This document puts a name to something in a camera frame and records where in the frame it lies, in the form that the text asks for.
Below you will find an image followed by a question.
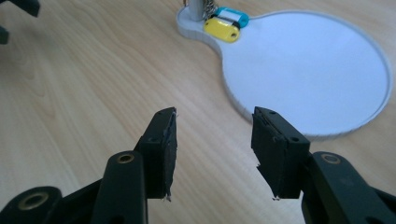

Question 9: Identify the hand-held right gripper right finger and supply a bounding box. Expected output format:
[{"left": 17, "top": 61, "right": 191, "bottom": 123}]
[{"left": 250, "top": 105, "right": 312, "bottom": 201}]

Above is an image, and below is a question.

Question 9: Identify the key ring with coloured tags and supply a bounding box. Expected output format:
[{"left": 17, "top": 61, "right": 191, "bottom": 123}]
[{"left": 182, "top": 0, "right": 250, "bottom": 44}]

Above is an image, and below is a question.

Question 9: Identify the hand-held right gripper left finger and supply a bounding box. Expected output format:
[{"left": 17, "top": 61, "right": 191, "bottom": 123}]
[{"left": 134, "top": 106, "right": 178, "bottom": 203}]

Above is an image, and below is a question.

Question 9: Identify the white key stand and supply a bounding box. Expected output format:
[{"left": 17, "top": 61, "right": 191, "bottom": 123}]
[{"left": 176, "top": 0, "right": 394, "bottom": 142}]

